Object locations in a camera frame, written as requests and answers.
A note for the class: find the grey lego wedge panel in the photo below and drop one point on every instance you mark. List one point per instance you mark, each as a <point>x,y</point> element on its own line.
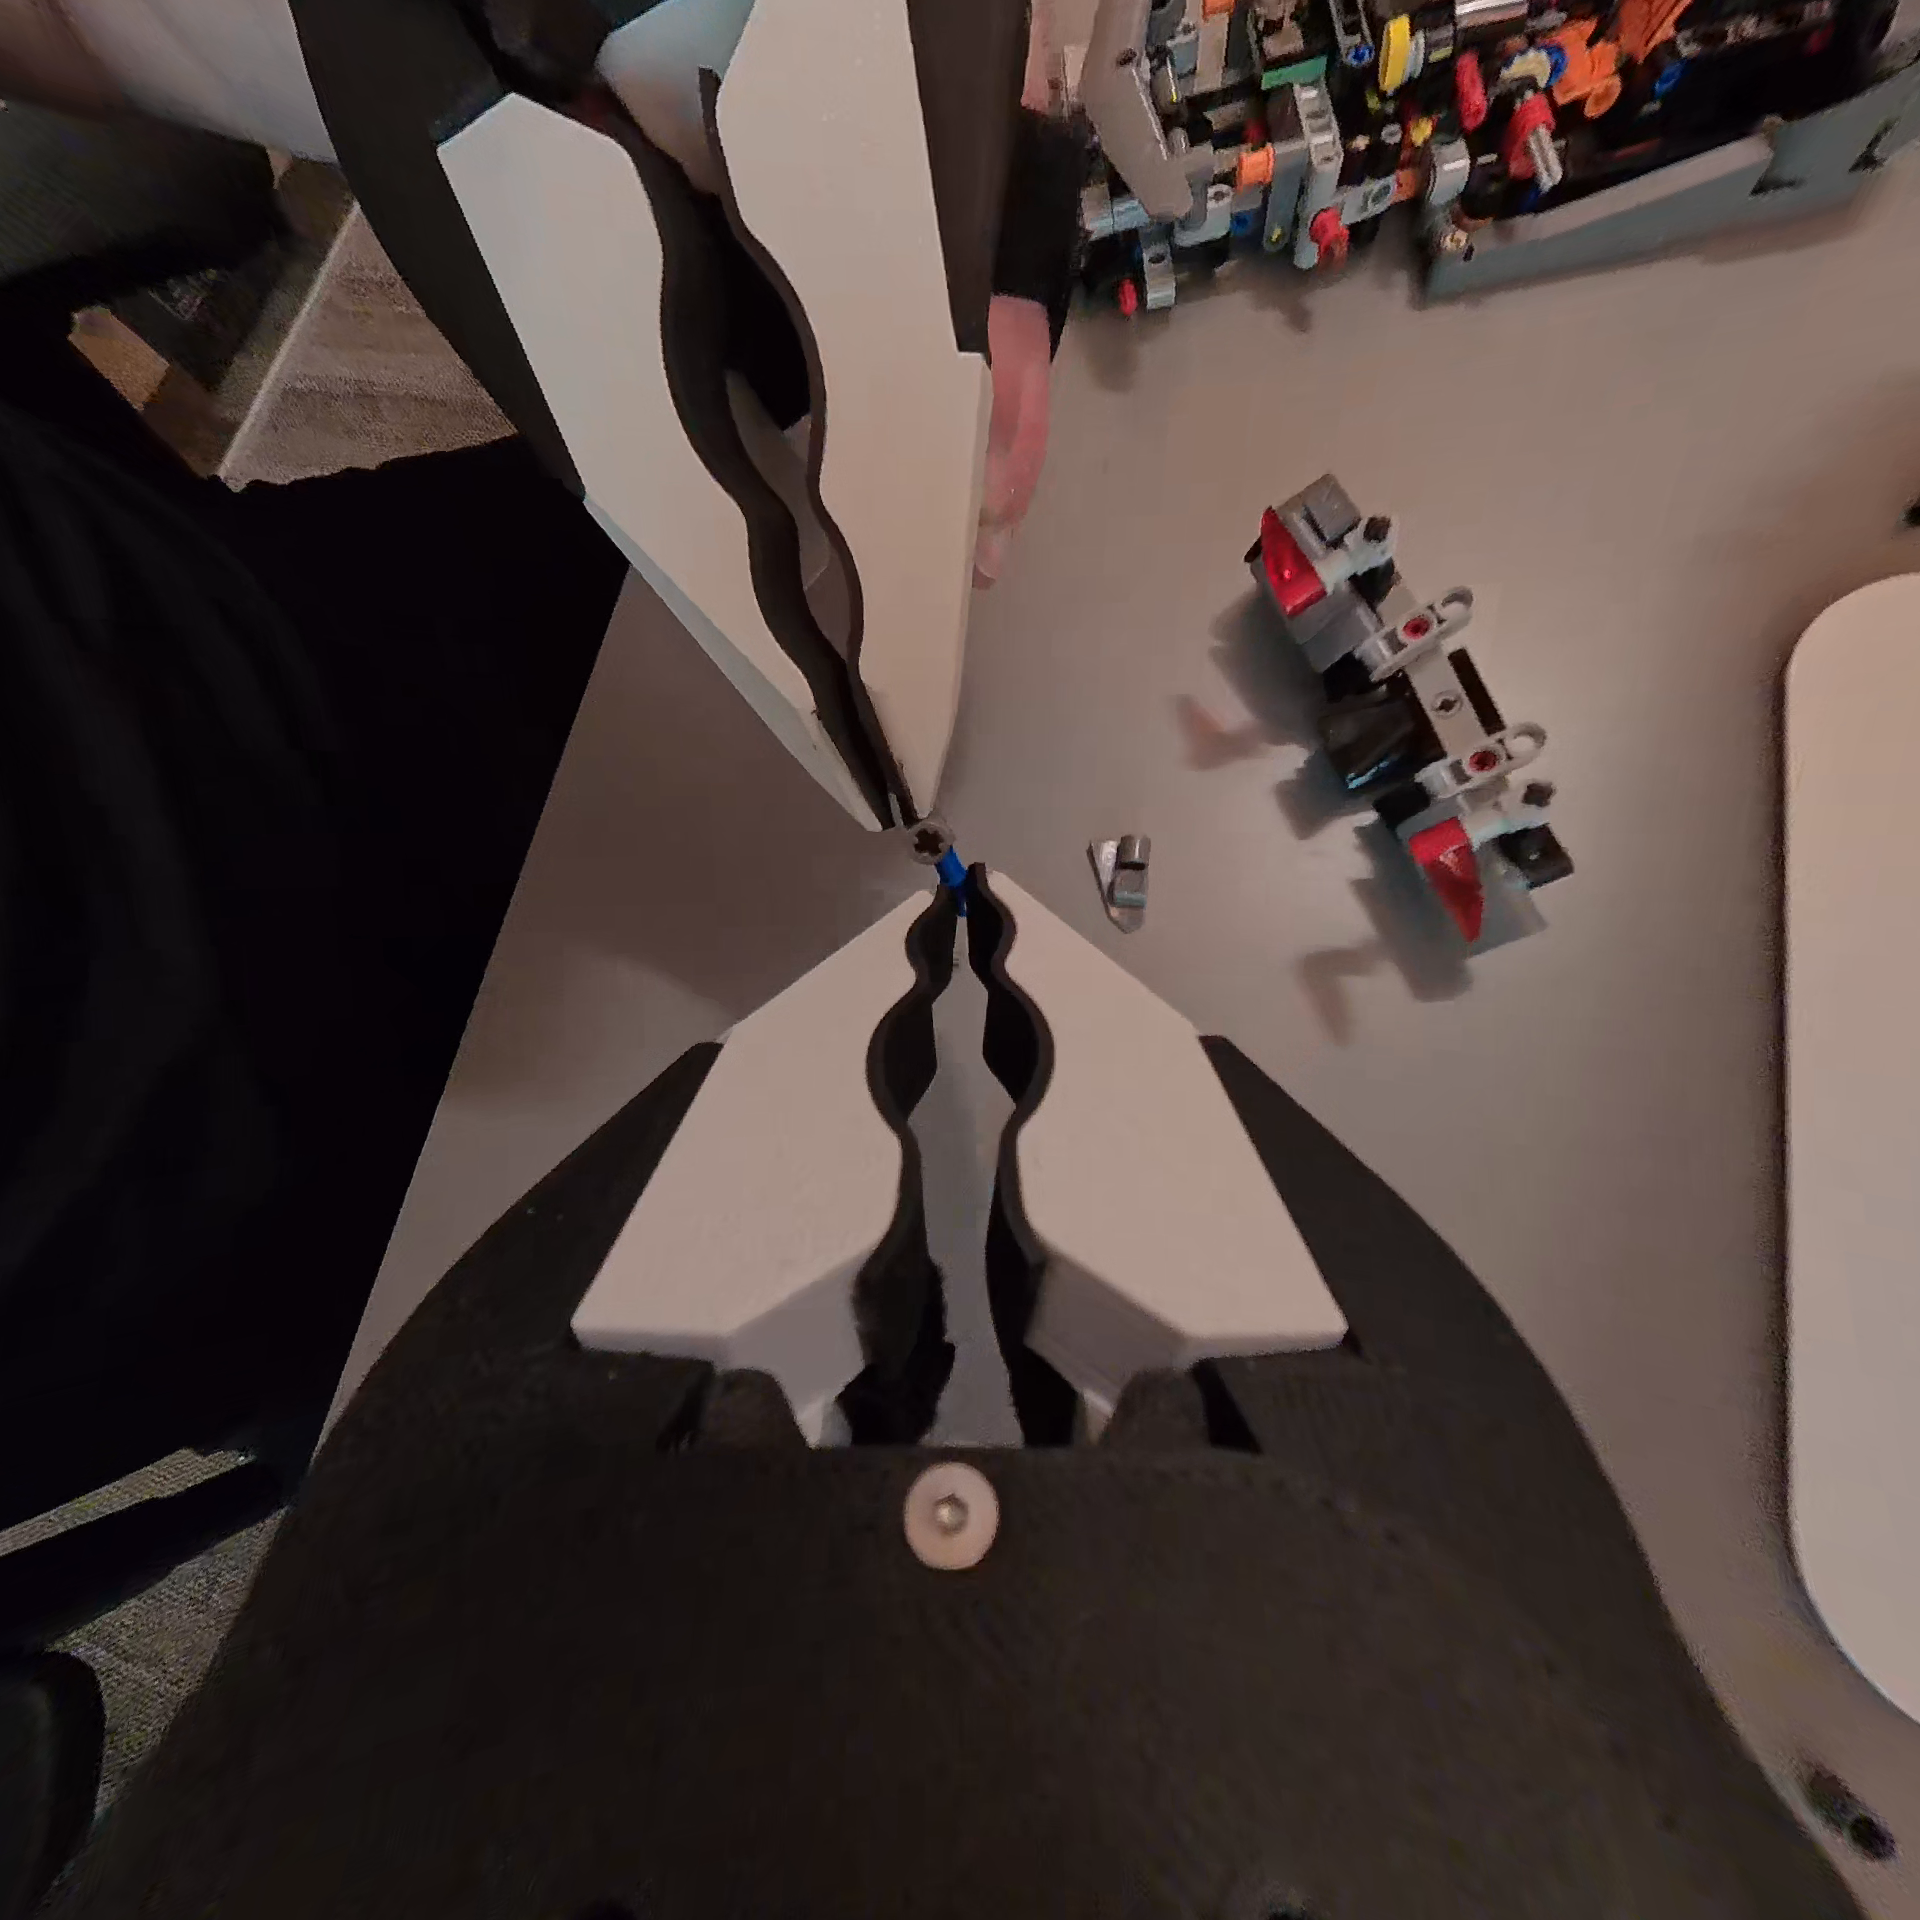
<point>1126,883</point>

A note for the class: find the white metal book stand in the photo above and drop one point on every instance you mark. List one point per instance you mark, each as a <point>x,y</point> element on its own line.
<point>1861,1124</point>

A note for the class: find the long blue lego pin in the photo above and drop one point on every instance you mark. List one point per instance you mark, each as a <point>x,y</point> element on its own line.
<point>950,874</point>

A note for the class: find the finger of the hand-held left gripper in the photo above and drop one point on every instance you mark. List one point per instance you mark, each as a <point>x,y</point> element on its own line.
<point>599,329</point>
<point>886,299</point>

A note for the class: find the lego car chassis assembly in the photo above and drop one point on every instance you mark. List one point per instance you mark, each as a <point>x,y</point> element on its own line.
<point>1470,134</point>

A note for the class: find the light grey lego connector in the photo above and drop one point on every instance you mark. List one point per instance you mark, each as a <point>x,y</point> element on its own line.
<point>1371,537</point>

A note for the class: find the grey lego subassembly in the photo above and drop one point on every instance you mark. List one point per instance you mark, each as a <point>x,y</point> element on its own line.
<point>1410,721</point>

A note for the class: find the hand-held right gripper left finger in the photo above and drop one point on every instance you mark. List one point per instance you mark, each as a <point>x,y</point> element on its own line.
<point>751,1184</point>

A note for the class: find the grey lego axle connector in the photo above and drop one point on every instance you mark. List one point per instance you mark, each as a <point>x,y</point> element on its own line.
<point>930,836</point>

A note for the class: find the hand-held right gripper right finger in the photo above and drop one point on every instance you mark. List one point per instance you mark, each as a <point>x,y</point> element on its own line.
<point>1170,1201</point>

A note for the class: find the dark grey lego bush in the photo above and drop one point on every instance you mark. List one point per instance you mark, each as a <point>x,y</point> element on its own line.
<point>1846,1814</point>

